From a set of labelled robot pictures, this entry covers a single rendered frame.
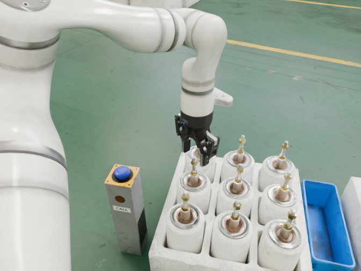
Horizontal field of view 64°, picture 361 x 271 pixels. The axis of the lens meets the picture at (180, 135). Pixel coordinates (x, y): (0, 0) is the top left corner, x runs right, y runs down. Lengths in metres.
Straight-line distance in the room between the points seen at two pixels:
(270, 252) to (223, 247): 0.11
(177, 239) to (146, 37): 0.48
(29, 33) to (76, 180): 0.92
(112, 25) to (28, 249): 0.29
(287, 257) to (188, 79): 0.45
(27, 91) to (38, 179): 0.15
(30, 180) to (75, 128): 1.27
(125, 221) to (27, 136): 0.61
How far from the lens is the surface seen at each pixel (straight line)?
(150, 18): 0.47
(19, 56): 0.39
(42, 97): 0.38
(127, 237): 0.92
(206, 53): 0.55
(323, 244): 1.09
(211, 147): 0.66
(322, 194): 1.14
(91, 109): 1.63
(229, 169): 0.87
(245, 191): 0.81
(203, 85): 0.59
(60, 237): 0.25
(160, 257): 0.77
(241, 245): 0.73
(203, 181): 0.81
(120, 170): 0.75
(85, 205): 1.14
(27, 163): 0.26
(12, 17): 0.37
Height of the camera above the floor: 0.85
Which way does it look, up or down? 38 degrees down
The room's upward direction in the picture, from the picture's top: straight up
